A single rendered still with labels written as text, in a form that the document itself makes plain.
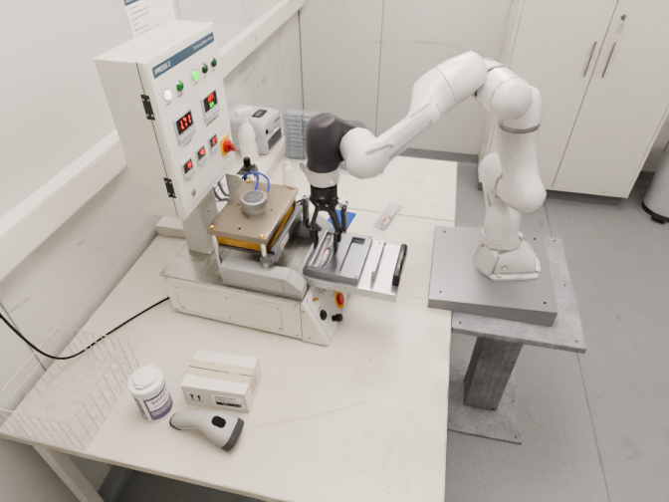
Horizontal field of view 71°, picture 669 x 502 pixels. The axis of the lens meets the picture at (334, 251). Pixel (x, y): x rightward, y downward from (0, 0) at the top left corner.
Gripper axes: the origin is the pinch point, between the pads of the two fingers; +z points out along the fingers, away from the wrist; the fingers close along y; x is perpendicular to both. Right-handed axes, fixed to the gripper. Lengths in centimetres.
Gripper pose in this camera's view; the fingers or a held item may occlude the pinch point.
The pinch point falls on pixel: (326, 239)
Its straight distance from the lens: 139.2
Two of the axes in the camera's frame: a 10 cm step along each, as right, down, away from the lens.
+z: 0.2, 7.6, 6.5
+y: 9.6, 1.6, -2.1
